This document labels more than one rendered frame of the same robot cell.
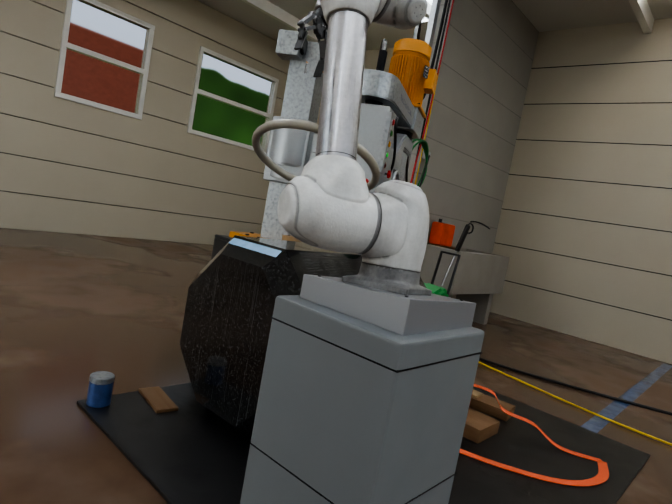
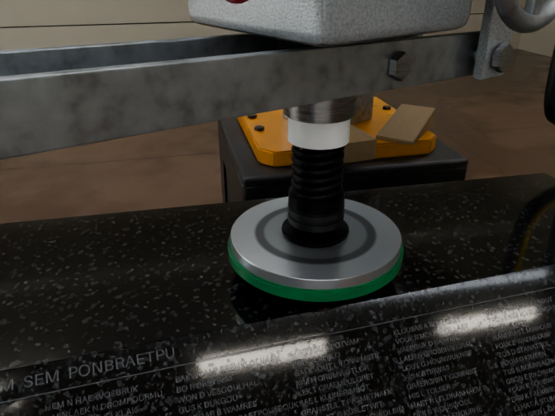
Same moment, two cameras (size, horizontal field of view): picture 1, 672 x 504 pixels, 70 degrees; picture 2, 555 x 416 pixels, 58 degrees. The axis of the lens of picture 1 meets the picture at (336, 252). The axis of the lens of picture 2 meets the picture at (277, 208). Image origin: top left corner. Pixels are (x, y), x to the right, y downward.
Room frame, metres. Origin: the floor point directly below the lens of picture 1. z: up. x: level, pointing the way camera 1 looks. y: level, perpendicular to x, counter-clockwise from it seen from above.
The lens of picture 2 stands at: (1.97, -0.33, 1.21)
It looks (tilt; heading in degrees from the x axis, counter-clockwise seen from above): 27 degrees down; 36
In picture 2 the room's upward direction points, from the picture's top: straight up
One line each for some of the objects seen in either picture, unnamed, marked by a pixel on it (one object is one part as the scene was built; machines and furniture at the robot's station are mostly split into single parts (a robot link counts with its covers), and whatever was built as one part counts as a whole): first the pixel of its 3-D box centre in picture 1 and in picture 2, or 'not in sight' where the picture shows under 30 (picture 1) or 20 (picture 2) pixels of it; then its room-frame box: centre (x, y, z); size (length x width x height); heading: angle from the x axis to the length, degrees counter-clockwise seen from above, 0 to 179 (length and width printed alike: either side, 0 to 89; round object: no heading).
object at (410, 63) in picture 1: (409, 78); not in sight; (3.07, -0.25, 1.92); 0.31 x 0.28 x 0.40; 74
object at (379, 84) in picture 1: (389, 111); not in sight; (2.78, -0.15, 1.64); 0.96 x 0.25 x 0.17; 164
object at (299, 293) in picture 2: not in sight; (315, 238); (2.44, -0.05, 0.89); 0.22 x 0.22 x 0.04
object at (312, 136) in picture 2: not in sight; (319, 124); (2.44, -0.05, 1.04); 0.07 x 0.07 x 0.04
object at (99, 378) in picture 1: (100, 389); not in sight; (2.06, 0.91, 0.08); 0.10 x 0.10 x 0.13
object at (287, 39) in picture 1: (292, 45); not in sight; (3.12, 0.50, 2.00); 0.20 x 0.18 x 0.15; 48
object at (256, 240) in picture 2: not in sight; (315, 235); (2.44, -0.05, 0.90); 0.21 x 0.21 x 0.01
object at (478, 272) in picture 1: (455, 285); not in sight; (5.65, -1.45, 0.43); 1.30 x 0.62 x 0.86; 139
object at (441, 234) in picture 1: (444, 234); not in sight; (5.69, -1.21, 1.00); 0.50 x 0.22 x 0.33; 139
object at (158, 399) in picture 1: (157, 399); not in sight; (2.19, 0.70, 0.02); 0.25 x 0.10 x 0.01; 41
